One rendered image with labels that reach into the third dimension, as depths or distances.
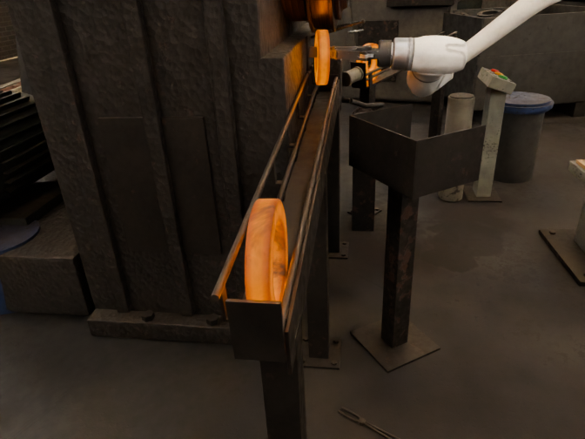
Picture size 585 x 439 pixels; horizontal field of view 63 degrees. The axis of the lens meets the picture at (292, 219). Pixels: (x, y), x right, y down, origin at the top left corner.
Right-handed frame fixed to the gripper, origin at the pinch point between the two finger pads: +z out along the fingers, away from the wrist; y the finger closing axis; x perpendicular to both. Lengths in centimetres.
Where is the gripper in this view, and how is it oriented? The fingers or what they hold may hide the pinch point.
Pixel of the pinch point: (321, 51)
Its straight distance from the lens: 148.4
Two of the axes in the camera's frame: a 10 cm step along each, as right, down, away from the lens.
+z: -9.9, -0.7, 1.2
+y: 1.4, -4.6, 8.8
